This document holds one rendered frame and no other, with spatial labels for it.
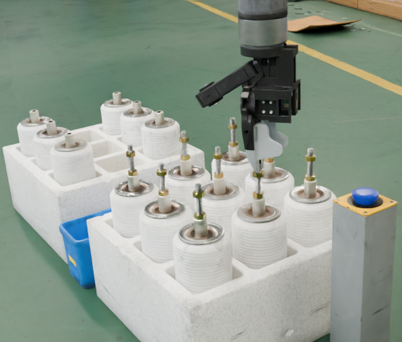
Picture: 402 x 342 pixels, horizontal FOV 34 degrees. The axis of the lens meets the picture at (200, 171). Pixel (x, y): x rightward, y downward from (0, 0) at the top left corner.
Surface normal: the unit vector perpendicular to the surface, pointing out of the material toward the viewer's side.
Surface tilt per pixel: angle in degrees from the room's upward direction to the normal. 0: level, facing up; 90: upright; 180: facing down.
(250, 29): 90
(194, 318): 90
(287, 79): 90
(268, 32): 90
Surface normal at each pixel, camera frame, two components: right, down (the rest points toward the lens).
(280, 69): -0.34, 0.38
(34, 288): -0.06, -0.92
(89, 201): 0.54, 0.29
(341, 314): -0.84, 0.26
